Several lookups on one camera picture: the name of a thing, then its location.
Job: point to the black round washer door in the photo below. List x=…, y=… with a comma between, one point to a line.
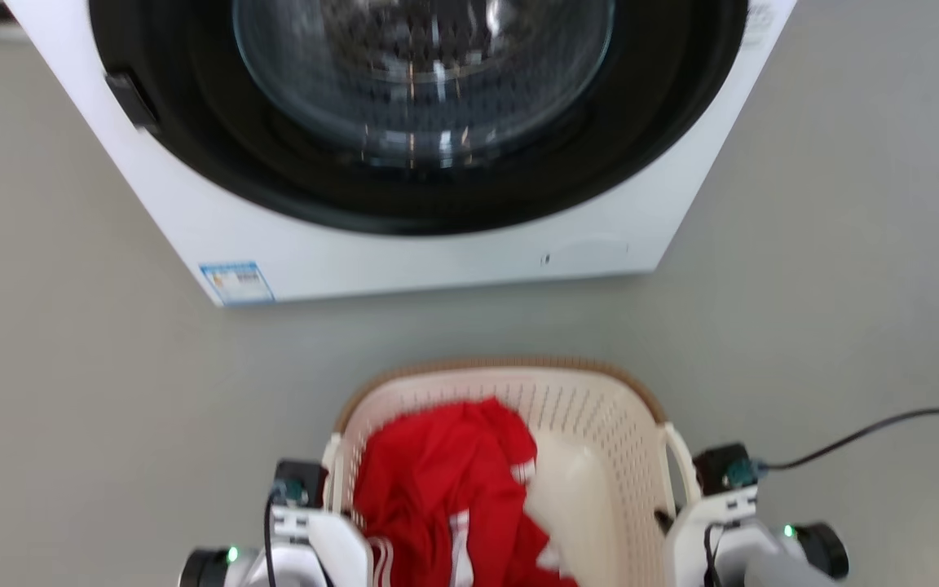
x=217, y=163

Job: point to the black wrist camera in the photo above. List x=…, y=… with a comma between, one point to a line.
x=302, y=481
x=722, y=469

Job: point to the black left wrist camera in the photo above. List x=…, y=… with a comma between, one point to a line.
x=302, y=481

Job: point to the blue energy label sticker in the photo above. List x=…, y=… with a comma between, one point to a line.
x=237, y=284

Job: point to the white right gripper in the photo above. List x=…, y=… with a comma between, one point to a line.
x=694, y=542

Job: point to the white front-load washing machine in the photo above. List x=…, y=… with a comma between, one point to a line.
x=437, y=257

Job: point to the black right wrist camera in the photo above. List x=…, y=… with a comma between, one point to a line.
x=722, y=469

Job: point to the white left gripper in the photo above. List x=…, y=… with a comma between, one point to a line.
x=331, y=546

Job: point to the white drain filter cover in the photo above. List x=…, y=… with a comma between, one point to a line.
x=588, y=253

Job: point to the black washer door latch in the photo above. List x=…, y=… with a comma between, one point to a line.
x=134, y=102

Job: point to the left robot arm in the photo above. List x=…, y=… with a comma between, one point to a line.
x=213, y=569

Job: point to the red garment with white stripes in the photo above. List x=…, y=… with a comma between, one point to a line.
x=437, y=481

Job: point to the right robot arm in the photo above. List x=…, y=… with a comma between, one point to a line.
x=816, y=554

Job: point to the cream plastic laundry basket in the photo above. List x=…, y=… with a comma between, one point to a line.
x=592, y=408

